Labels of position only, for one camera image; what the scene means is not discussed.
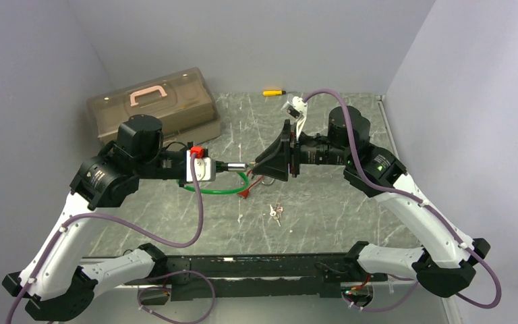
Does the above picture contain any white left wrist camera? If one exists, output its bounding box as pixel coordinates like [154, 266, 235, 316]
[185, 146, 216, 183]

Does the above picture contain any brown translucent toolbox pink handle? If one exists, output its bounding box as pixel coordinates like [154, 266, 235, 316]
[87, 67, 221, 144]

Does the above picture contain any brass padlock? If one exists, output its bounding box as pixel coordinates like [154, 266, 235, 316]
[260, 175, 276, 186]

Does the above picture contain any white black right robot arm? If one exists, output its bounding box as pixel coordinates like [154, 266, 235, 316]
[252, 106, 490, 298]

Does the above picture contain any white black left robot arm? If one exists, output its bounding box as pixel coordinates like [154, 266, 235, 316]
[2, 115, 194, 322]

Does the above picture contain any bunch of small keys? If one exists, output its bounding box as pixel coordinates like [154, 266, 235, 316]
[269, 204, 283, 227]

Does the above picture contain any green cable lock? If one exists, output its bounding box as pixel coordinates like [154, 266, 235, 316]
[200, 162, 251, 195]

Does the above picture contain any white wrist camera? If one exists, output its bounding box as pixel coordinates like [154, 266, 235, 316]
[281, 94, 308, 138]
[185, 146, 216, 183]

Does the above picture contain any yellow handled screwdriver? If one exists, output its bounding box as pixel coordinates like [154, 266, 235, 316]
[262, 90, 287, 97]

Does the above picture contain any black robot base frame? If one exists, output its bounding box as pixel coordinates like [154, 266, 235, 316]
[129, 250, 389, 305]

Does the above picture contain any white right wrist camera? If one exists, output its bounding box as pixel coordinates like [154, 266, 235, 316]
[281, 94, 308, 138]

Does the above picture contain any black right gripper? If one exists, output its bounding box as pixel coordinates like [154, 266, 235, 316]
[253, 119, 352, 180]

